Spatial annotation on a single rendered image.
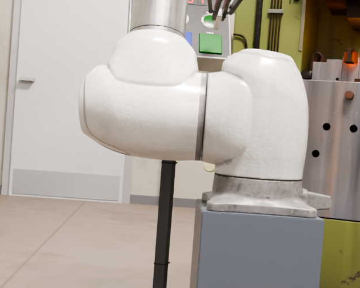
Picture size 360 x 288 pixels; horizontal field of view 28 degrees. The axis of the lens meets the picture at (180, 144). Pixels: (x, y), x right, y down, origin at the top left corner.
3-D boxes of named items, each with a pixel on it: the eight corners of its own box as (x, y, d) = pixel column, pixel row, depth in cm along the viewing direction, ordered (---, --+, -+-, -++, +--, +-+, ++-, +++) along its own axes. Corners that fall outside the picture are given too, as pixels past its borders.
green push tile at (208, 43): (222, 53, 233) (221, 34, 236) (199, 51, 232) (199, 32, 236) (220, 56, 234) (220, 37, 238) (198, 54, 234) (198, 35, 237)
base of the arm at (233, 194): (342, 220, 117) (344, 186, 117) (207, 211, 116) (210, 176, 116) (318, 207, 135) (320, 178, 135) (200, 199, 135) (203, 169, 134)
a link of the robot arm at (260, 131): (311, 183, 117) (322, 49, 117) (200, 174, 118) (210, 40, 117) (297, 176, 134) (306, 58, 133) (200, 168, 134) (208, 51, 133)
